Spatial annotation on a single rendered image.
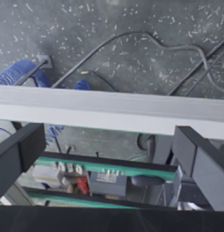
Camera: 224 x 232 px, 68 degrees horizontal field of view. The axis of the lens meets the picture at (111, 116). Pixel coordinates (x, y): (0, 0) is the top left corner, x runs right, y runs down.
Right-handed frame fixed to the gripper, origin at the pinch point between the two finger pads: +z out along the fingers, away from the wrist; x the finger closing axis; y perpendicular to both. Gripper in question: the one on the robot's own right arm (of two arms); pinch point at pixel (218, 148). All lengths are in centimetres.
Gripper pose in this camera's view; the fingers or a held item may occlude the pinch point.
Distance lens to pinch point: 40.9
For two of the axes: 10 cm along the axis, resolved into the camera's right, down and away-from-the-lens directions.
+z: 0.3, -9.3, -3.7
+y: 1.4, -3.6, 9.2
